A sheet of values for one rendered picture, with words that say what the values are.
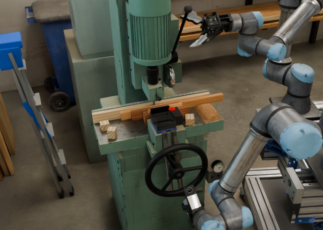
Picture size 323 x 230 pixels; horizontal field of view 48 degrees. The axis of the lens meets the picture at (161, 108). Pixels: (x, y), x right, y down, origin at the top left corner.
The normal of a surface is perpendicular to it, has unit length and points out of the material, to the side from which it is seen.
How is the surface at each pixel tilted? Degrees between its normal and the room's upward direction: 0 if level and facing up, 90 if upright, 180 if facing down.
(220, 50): 90
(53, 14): 22
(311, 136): 87
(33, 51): 90
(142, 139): 90
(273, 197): 0
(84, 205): 0
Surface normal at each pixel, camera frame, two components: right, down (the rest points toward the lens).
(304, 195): 0.06, 0.54
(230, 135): -0.03, -0.84
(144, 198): 0.29, 0.51
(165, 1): 0.69, 0.37
